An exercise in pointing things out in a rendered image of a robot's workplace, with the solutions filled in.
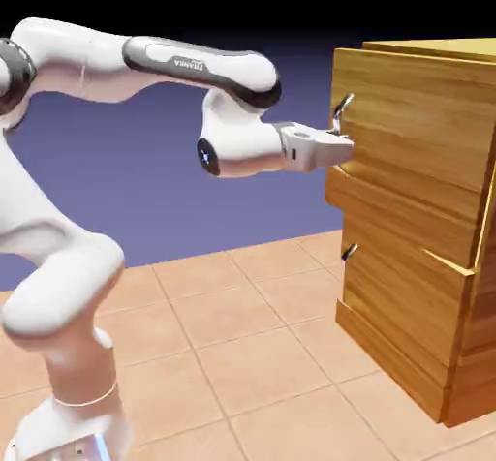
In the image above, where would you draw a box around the long curved metal handle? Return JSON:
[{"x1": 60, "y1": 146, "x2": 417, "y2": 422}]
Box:
[{"x1": 329, "y1": 93, "x2": 356, "y2": 139}]

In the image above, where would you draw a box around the small wooden cabinet door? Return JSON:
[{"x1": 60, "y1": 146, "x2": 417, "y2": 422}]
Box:
[{"x1": 335, "y1": 212, "x2": 477, "y2": 392}]

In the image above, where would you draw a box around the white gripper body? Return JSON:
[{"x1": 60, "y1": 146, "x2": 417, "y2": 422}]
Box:
[{"x1": 308, "y1": 126, "x2": 356, "y2": 172}]

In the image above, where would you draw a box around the light wooden cabinet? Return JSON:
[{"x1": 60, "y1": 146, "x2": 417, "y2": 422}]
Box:
[{"x1": 324, "y1": 37, "x2": 496, "y2": 429}]

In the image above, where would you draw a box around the large wooden cabinet door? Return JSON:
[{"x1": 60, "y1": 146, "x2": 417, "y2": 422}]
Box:
[{"x1": 324, "y1": 46, "x2": 496, "y2": 269}]

